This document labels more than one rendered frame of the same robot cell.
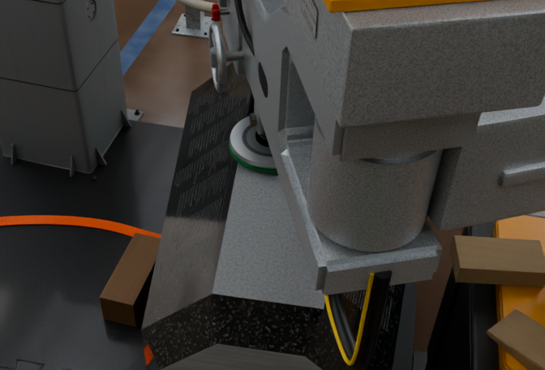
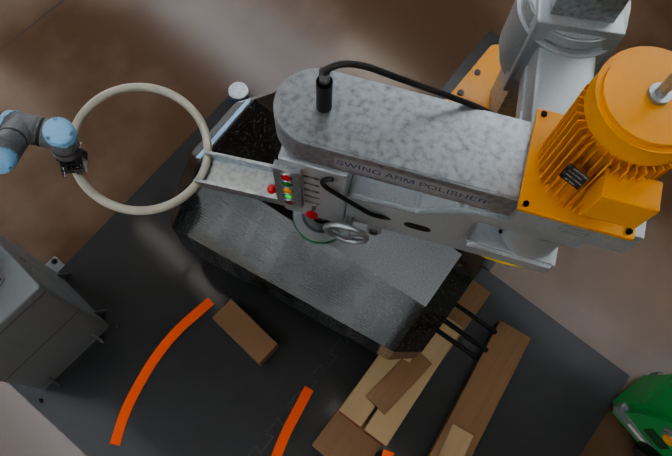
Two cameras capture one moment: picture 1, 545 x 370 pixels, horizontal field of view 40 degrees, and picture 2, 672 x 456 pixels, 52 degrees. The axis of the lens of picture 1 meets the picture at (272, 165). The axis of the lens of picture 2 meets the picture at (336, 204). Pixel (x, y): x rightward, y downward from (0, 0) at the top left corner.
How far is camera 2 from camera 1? 1.74 m
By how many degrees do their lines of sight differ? 42
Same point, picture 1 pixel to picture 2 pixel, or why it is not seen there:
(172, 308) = (403, 330)
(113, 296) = (263, 354)
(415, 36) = not seen: hidden behind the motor
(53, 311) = (236, 398)
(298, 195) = (500, 253)
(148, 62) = not seen: outside the picture
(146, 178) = (140, 285)
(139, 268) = (248, 328)
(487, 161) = not seen: hidden behind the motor
